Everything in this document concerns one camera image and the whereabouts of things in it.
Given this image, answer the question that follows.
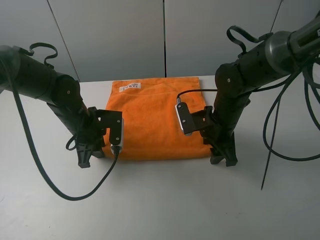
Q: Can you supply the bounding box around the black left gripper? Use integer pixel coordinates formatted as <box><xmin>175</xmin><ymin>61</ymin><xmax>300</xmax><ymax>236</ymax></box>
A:
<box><xmin>75</xmin><ymin>106</ymin><xmax>106</xmax><ymax>168</ymax></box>

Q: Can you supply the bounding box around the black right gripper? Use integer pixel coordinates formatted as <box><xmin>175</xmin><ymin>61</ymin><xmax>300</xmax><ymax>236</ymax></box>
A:
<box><xmin>191</xmin><ymin>106</ymin><xmax>238</xmax><ymax>167</ymax></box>

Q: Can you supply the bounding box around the orange terry towel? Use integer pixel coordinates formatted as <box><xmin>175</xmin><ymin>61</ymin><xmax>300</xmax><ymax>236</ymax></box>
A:
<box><xmin>106</xmin><ymin>77</ymin><xmax>211</xmax><ymax>162</ymax></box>

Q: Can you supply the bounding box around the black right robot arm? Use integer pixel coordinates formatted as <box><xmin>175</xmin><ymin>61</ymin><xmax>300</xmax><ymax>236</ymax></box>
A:
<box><xmin>184</xmin><ymin>17</ymin><xmax>320</xmax><ymax>167</ymax></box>

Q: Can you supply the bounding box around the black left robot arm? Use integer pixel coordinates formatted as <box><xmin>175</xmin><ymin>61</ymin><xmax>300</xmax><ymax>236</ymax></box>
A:
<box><xmin>0</xmin><ymin>42</ymin><xmax>105</xmax><ymax>168</ymax></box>

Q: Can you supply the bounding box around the white towel label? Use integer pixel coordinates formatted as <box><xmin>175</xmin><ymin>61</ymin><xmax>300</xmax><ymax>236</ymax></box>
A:
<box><xmin>119</xmin><ymin>82</ymin><xmax>141</xmax><ymax>92</ymax></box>

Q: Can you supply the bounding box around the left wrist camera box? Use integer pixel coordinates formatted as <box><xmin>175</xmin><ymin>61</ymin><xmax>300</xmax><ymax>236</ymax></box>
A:
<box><xmin>96</xmin><ymin>109</ymin><xmax>124</xmax><ymax>156</ymax></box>

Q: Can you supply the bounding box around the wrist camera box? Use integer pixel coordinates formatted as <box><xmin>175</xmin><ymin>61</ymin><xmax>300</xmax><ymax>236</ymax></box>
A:
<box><xmin>175</xmin><ymin>102</ymin><xmax>196</xmax><ymax>136</ymax></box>
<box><xmin>96</xmin><ymin>109</ymin><xmax>124</xmax><ymax>156</ymax></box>

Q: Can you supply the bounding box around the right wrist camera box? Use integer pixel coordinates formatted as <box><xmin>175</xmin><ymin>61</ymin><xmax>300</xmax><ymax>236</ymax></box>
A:
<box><xmin>175</xmin><ymin>102</ymin><xmax>196</xmax><ymax>136</ymax></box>

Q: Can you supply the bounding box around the black right camera cable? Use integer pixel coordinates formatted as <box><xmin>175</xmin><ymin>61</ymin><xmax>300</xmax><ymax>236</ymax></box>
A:
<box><xmin>176</xmin><ymin>89</ymin><xmax>219</xmax><ymax>105</ymax></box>

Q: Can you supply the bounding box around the black camera cable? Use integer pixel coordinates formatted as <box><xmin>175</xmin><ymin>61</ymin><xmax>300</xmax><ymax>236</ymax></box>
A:
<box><xmin>0</xmin><ymin>56</ymin><xmax>121</xmax><ymax>201</ymax></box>
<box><xmin>176</xmin><ymin>89</ymin><xmax>219</xmax><ymax>105</ymax></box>

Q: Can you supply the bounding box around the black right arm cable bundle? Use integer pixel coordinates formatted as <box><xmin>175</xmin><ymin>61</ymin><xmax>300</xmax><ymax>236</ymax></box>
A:
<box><xmin>260</xmin><ymin>47</ymin><xmax>320</xmax><ymax>191</ymax></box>

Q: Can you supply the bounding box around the black left camera cable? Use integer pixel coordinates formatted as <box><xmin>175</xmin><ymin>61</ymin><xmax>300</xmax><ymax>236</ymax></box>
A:
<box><xmin>0</xmin><ymin>56</ymin><xmax>121</xmax><ymax>201</ymax></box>

